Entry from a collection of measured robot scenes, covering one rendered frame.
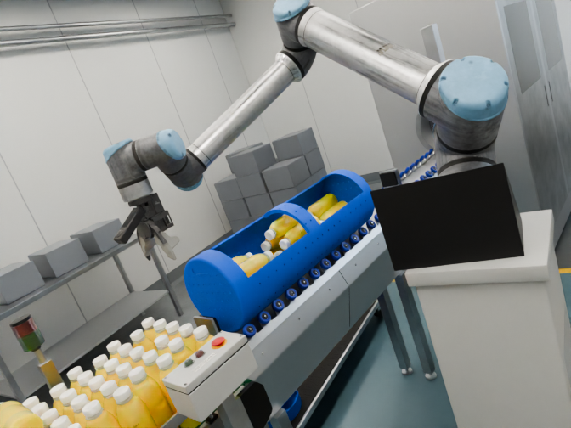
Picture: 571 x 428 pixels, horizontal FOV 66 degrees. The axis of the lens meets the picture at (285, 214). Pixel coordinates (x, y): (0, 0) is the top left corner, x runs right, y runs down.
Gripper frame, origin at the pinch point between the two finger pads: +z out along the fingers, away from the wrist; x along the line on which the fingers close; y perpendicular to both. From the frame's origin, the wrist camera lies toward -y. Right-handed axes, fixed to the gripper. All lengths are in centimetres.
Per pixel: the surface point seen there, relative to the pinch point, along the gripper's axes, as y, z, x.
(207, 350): -12.3, 18.7, -27.6
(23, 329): -33.2, 5.3, 33.1
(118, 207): 164, 14, 355
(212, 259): 13.4, 6.3, -5.9
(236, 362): -9.9, 23.0, -33.9
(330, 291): 53, 41, -13
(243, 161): 289, 15, 271
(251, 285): 17.7, 18.0, -14.2
